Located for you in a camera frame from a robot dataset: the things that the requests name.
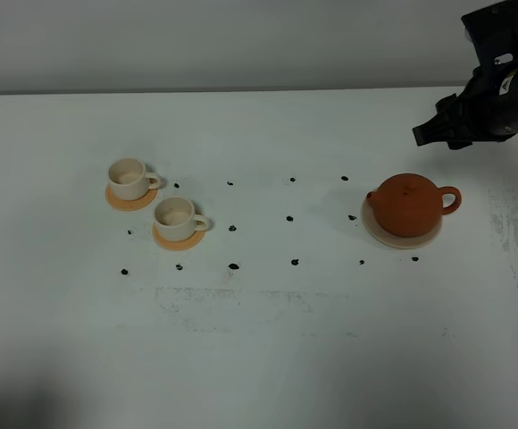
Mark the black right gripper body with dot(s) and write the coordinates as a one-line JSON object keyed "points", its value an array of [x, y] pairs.
{"points": [[486, 110]]}

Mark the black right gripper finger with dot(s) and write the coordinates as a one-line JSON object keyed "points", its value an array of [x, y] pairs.
{"points": [[437, 129]]}

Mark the brown clay teapot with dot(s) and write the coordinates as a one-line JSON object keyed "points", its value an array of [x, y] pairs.
{"points": [[409, 205]]}

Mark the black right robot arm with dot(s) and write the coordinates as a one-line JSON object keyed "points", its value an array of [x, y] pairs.
{"points": [[493, 31]]}

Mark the cream teapot saucer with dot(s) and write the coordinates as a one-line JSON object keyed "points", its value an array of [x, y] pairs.
{"points": [[391, 240]]}

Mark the front orange coaster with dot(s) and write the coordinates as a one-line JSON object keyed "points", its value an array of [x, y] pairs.
{"points": [[182, 245]]}

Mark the orange coaster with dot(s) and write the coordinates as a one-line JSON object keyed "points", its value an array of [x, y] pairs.
{"points": [[129, 205], [182, 245]]}

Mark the front white teacup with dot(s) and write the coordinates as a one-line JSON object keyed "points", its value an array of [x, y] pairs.
{"points": [[176, 219]]}

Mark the white teacup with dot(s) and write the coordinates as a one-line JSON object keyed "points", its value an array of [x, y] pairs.
{"points": [[176, 219], [130, 180]]}

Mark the rear white teacup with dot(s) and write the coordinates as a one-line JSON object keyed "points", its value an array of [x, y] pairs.
{"points": [[130, 180]]}

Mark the rear orange coaster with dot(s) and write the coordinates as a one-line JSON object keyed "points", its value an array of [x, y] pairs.
{"points": [[129, 205]]}

